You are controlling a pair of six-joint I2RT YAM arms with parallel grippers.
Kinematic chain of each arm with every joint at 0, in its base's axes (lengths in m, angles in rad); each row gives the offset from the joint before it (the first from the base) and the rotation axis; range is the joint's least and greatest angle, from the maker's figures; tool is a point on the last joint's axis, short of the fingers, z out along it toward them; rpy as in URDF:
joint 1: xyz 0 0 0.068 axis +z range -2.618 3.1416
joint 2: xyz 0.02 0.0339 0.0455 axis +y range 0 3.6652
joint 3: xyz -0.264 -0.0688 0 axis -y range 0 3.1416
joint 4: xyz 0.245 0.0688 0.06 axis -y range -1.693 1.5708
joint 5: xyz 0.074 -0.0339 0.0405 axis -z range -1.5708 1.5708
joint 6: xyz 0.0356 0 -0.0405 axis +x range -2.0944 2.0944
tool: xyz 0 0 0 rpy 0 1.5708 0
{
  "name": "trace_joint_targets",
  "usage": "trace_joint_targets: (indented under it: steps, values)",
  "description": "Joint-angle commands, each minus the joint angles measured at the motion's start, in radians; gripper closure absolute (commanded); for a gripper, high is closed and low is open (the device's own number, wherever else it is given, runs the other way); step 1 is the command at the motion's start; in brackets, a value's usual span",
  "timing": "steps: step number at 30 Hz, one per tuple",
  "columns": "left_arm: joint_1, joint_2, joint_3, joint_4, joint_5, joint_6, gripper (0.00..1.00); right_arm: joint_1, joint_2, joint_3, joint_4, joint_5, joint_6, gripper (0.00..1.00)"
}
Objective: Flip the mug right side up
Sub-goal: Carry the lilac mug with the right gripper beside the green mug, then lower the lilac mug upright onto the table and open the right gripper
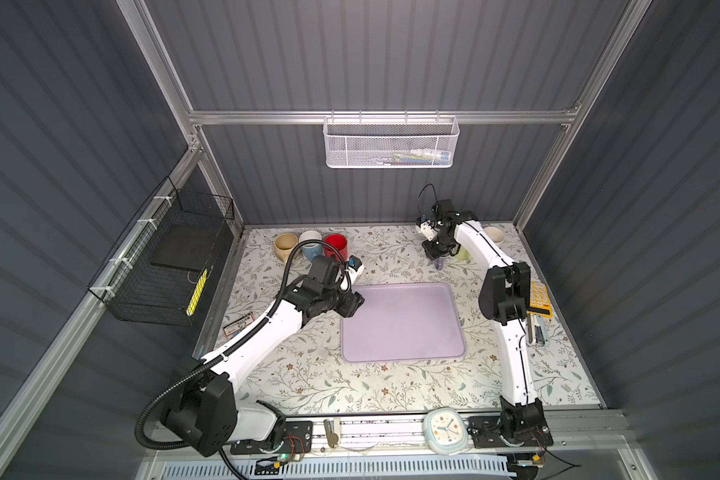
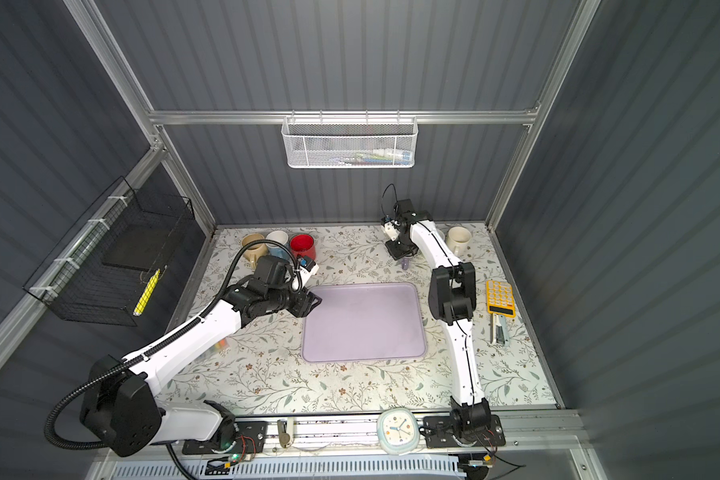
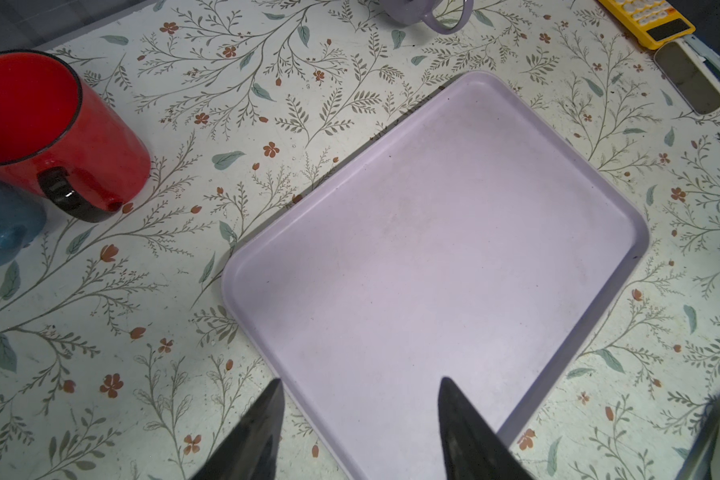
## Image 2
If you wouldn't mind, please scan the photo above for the white mug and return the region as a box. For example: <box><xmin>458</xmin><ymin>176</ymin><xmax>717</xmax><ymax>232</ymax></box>
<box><xmin>446</xmin><ymin>226</ymin><xmax>472</xmax><ymax>259</ymax></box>

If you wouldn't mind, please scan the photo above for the red mug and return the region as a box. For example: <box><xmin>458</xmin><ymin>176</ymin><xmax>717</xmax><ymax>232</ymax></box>
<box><xmin>289</xmin><ymin>233</ymin><xmax>317</xmax><ymax>261</ymax></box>

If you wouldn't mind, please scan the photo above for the blue polka dot mug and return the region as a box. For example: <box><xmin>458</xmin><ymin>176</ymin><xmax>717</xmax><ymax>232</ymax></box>
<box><xmin>266</xmin><ymin>230</ymin><xmax>290</xmax><ymax>259</ymax></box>

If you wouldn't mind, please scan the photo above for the beige speckled mug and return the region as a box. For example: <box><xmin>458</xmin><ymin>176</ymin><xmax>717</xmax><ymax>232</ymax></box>
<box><xmin>241</xmin><ymin>233</ymin><xmax>269</xmax><ymax>270</ymax></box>

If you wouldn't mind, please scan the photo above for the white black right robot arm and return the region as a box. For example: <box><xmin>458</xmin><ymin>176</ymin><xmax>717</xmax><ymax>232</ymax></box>
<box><xmin>382</xmin><ymin>199</ymin><xmax>492</xmax><ymax>442</ymax></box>

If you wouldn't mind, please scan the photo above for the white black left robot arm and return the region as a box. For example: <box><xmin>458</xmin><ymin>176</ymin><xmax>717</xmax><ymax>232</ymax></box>
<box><xmin>43</xmin><ymin>244</ymin><xmax>322</xmax><ymax>457</ymax></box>

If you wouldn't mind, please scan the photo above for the lavender plastic tray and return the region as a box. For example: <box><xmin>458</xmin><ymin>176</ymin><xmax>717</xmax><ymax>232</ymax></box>
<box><xmin>301</xmin><ymin>282</ymin><xmax>427</xmax><ymax>363</ymax></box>

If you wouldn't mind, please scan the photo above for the yellow calculator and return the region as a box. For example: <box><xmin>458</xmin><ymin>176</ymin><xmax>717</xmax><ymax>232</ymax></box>
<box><xmin>486</xmin><ymin>280</ymin><xmax>517</xmax><ymax>318</ymax></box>

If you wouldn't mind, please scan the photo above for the yellow marker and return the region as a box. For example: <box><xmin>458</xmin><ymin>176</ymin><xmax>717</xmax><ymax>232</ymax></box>
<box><xmin>132</xmin><ymin>269</ymin><xmax>162</xmax><ymax>317</ymax></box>

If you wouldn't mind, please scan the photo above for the small white clock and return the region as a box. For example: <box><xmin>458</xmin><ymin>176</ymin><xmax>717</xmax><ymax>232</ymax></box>
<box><xmin>377</xmin><ymin>408</ymin><xmax>420</xmax><ymax>455</ymax></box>

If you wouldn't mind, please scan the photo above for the white wire basket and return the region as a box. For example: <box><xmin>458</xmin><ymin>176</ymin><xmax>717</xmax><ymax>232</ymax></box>
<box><xmin>281</xmin><ymin>113</ymin><xmax>419</xmax><ymax>169</ymax></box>

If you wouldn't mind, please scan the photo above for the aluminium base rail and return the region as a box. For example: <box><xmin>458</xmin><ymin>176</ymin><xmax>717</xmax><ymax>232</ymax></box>
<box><xmin>110</xmin><ymin>410</ymin><xmax>591</xmax><ymax>458</ymax></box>

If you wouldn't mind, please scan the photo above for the black wire basket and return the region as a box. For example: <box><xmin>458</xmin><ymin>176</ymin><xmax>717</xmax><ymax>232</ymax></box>
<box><xmin>24</xmin><ymin>181</ymin><xmax>194</xmax><ymax>327</ymax></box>

